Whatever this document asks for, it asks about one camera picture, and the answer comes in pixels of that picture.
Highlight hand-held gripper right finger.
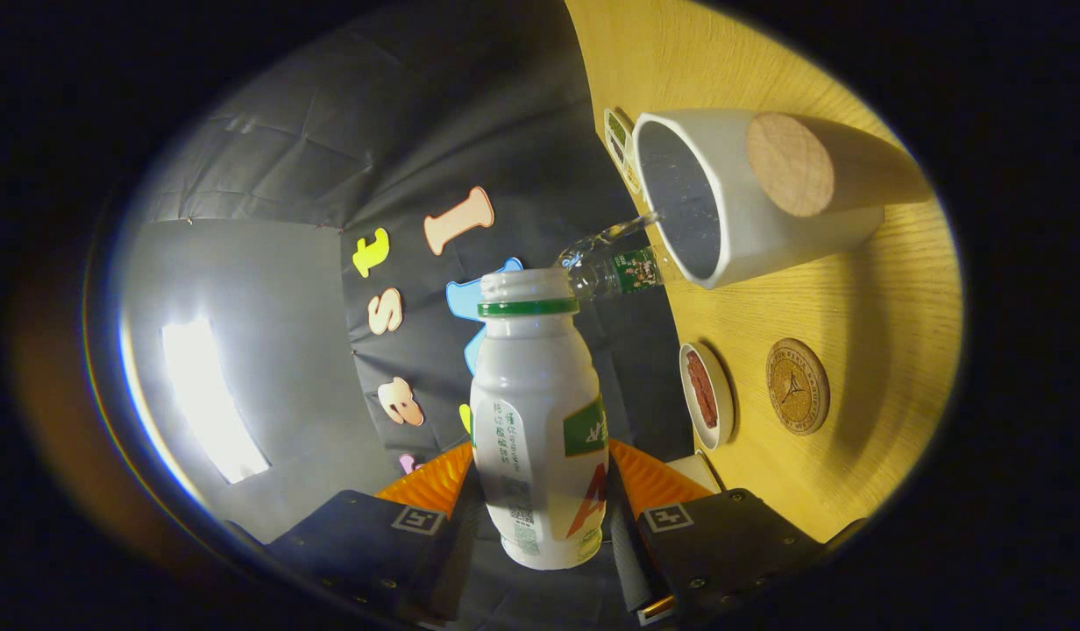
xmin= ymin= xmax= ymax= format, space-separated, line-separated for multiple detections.
xmin=607 ymin=438 xmax=826 ymax=625

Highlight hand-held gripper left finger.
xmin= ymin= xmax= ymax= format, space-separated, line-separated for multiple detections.
xmin=264 ymin=441 xmax=487 ymax=625

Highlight white juice bottle green label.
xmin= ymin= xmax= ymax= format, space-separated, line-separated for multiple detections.
xmin=468 ymin=268 xmax=611 ymax=571

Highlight round cork coaster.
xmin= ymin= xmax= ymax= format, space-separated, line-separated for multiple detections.
xmin=765 ymin=338 xmax=831 ymax=436

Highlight white cup wooden handle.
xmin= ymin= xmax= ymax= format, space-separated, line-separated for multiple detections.
xmin=632 ymin=108 xmax=935 ymax=290

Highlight clear plastic water bottle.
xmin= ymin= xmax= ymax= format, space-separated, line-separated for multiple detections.
xmin=553 ymin=210 xmax=672 ymax=303

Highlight cream toaster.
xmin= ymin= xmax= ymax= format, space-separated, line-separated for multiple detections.
xmin=667 ymin=450 xmax=723 ymax=493

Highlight white oval plate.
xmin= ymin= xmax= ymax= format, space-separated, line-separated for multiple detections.
xmin=679 ymin=343 xmax=735 ymax=451

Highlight red sausage slices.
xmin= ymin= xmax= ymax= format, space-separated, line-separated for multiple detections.
xmin=686 ymin=351 xmax=719 ymax=429

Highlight ceiling light panel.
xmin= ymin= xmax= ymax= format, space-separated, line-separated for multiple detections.
xmin=161 ymin=317 xmax=271 ymax=485

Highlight wooden table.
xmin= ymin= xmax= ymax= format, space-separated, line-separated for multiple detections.
xmin=565 ymin=0 xmax=963 ymax=544

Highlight white divided dish with beans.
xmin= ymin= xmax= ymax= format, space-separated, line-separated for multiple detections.
xmin=603 ymin=108 xmax=643 ymax=195

